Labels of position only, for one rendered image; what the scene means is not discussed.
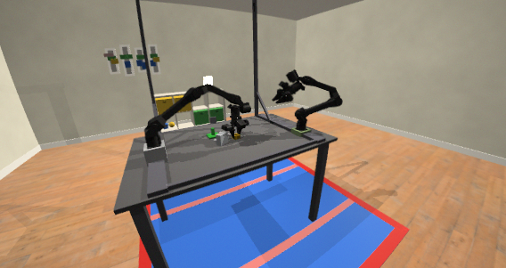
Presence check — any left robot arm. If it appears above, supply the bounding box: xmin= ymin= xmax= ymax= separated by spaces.
xmin=279 ymin=69 xmax=342 ymax=131

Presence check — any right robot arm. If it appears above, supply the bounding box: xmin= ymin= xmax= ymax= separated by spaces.
xmin=144 ymin=84 xmax=251 ymax=149

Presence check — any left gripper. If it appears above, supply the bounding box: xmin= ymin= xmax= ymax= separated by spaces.
xmin=272 ymin=85 xmax=297 ymax=104

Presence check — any green flat plate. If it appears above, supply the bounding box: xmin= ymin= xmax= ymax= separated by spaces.
xmin=207 ymin=127 xmax=218 ymax=139

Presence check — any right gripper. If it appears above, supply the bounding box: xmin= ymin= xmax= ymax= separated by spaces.
xmin=222 ymin=115 xmax=241 ymax=138

